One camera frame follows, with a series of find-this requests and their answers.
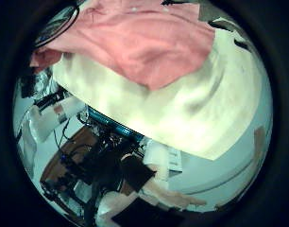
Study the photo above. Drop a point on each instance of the orange button-up shirt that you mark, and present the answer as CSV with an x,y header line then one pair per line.
x,y
144,47

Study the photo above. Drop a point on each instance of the seated person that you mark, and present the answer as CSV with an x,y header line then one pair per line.
x,y
154,157

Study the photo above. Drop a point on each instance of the round dark rimmed disc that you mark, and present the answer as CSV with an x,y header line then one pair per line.
x,y
56,25

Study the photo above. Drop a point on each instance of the silver foil bundle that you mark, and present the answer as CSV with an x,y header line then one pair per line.
x,y
43,83

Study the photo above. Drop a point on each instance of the white carton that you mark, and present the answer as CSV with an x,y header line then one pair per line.
x,y
53,116

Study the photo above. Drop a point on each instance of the brown wooden desk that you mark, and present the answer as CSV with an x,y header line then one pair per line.
x,y
72,151

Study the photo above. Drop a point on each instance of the blue table edge rail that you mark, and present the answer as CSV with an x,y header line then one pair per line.
x,y
116,126

